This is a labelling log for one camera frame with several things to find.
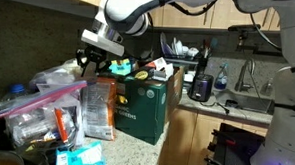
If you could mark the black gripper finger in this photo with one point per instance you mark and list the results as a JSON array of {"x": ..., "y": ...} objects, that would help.
[
  {"x": 103, "y": 66},
  {"x": 81, "y": 61}
]

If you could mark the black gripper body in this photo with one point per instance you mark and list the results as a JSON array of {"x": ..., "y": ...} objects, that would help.
[{"x": 95, "y": 53}]

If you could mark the clear plastic bag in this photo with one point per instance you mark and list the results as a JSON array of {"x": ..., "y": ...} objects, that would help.
[{"x": 54, "y": 76}]

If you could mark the light blue snack pack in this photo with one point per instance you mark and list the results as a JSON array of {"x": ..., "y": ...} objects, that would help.
[{"x": 84, "y": 158}]

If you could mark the teal snack bag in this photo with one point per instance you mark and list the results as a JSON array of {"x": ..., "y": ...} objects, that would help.
[{"x": 121, "y": 67}]

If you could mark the orange pack white label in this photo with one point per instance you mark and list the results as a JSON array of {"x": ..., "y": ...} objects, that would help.
[{"x": 98, "y": 107}]

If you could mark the green cardboard box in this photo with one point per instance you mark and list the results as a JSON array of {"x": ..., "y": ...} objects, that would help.
[{"x": 143, "y": 109}]

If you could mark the orange snack pack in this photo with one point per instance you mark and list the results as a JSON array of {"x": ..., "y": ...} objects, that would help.
[{"x": 60, "y": 125}]

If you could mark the blue capped bottle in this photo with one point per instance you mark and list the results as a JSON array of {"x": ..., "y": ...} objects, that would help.
[{"x": 16, "y": 88}]

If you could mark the blue spray bottle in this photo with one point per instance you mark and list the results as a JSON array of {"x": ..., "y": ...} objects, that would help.
[{"x": 221, "y": 80}]

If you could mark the white paper bag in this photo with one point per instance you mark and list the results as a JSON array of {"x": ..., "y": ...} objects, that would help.
[{"x": 162, "y": 64}]

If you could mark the purple plate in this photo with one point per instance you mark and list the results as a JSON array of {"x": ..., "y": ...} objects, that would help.
[{"x": 165, "y": 46}]

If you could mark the black dish rack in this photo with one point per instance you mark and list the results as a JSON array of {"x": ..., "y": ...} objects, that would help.
[{"x": 180, "y": 60}]

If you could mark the white plate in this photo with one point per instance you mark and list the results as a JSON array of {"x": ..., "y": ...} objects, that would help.
[{"x": 178, "y": 47}]

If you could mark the clear zip bag pink seal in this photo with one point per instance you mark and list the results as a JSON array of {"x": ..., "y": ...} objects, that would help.
[{"x": 29, "y": 120}]

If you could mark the white mug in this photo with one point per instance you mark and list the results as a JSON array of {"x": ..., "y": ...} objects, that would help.
[
  {"x": 193, "y": 52},
  {"x": 185, "y": 50}
]

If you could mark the black utensil holder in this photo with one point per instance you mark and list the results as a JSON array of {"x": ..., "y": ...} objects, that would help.
[{"x": 202, "y": 65}]

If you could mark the black toaster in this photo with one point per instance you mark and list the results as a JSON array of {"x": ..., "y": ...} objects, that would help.
[{"x": 201, "y": 90}]

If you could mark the wooden lower cabinets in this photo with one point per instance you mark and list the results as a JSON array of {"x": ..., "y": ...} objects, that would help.
[{"x": 188, "y": 137}]

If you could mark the teal kitchen utensil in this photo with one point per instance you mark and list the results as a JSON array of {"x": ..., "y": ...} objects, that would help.
[{"x": 214, "y": 42}]

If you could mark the dark pot with lid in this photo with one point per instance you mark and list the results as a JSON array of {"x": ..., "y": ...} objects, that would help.
[{"x": 2, "y": 159}]

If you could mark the metal faucet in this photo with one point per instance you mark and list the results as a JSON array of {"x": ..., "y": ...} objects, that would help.
[{"x": 243, "y": 76}]

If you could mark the steel sink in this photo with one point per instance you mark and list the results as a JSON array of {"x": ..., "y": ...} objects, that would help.
[{"x": 250, "y": 103}]

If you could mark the clear soap dispenser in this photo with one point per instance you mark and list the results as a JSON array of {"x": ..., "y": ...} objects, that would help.
[{"x": 267, "y": 88}]

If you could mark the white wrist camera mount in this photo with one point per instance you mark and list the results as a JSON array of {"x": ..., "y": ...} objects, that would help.
[{"x": 102, "y": 42}]

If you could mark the black stereo camera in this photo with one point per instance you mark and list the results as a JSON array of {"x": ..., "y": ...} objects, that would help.
[{"x": 245, "y": 27}]

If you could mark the black camera stand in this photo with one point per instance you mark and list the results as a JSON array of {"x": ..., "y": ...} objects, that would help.
[{"x": 255, "y": 50}]

